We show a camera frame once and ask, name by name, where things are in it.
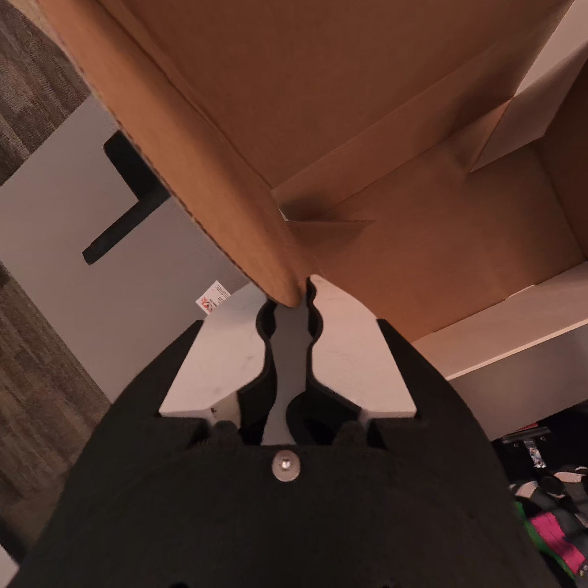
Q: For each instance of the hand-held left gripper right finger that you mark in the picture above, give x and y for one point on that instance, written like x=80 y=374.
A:
x=353 y=363

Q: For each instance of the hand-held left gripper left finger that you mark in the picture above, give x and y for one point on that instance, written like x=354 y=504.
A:
x=220 y=358

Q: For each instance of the cardboard box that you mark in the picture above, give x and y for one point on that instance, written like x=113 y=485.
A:
x=390 y=160

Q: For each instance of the white red label sticker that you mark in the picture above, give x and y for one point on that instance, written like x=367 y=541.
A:
x=212 y=297

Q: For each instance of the black metal clamp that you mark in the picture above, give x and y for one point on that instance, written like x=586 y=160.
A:
x=528 y=443

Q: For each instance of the pink green item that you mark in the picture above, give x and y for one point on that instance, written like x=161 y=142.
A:
x=553 y=537

